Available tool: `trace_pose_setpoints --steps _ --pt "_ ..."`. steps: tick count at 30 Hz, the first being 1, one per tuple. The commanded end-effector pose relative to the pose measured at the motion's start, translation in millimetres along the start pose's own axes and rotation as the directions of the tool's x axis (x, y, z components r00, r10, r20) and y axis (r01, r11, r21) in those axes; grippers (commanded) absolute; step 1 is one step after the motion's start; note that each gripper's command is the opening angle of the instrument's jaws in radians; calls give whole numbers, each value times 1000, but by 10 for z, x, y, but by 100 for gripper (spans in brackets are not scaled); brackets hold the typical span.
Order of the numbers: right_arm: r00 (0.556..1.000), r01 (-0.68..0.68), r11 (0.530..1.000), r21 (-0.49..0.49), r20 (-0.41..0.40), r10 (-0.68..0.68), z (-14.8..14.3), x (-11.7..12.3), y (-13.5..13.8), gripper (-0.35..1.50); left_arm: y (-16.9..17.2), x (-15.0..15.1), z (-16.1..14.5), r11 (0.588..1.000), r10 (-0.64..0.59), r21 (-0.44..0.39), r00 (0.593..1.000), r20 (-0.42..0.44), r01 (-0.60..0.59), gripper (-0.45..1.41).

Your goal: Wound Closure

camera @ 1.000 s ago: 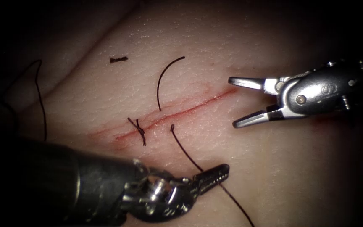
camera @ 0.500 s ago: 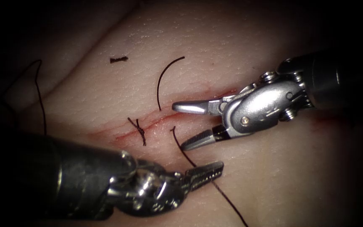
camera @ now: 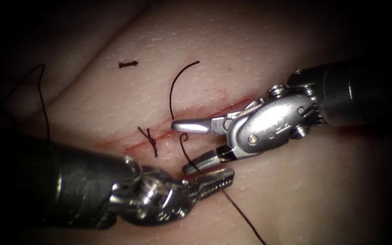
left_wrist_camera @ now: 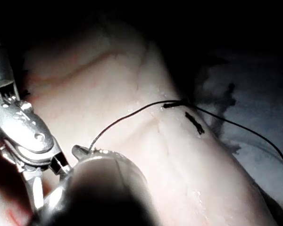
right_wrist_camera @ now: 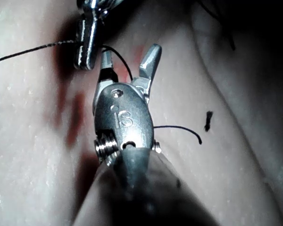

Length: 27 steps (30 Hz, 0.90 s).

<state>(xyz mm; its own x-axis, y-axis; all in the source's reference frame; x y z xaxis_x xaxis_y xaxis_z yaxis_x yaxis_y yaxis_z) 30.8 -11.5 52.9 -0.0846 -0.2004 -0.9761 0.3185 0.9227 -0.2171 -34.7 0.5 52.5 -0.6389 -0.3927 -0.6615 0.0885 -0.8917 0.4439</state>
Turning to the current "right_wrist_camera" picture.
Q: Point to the right arm needle driver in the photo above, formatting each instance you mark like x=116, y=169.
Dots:
x=125, y=117

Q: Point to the tissue pad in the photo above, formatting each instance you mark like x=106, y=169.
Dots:
x=33, y=141

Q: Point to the dark right arm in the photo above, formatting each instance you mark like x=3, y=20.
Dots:
x=141, y=193

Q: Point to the left arm needle driver jaw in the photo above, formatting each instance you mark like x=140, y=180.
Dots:
x=92, y=42
x=80, y=54

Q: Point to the left arm needle driver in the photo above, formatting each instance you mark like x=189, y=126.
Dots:
x=92, y=7

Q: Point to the right arm needle driver jaw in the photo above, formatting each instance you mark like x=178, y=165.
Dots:
x=107, y=68
x=149, y=63

